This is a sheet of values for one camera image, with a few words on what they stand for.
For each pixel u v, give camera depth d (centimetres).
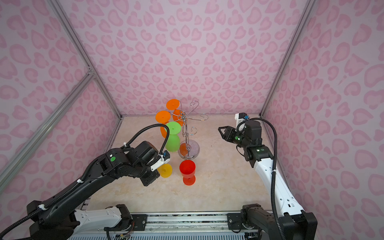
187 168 75
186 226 72
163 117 74
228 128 67
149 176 58
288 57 86
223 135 69
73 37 78
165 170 79
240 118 67
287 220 38
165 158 60
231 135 65
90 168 42
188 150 98
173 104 80
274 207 39
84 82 85
